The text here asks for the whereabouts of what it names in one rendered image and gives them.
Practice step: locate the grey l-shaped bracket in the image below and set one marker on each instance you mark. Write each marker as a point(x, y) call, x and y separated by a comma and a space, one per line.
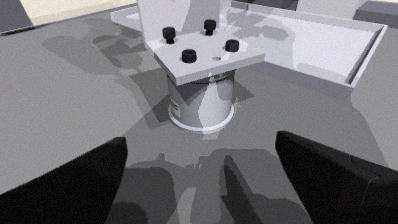
point(187, 17)

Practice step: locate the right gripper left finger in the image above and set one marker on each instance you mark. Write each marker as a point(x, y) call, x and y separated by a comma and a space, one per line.
point(80, 191)

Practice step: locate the shiny grey metal cylinder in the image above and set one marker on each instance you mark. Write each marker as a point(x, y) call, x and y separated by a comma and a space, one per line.
point(203, 106)

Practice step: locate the black socket-head screw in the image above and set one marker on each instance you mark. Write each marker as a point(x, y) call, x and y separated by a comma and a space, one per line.
point(169, 34)
point(189, 56)
point(232, 45)
point(209, 26)

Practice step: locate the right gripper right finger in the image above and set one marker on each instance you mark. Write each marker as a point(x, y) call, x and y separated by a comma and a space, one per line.
point(335, 187)

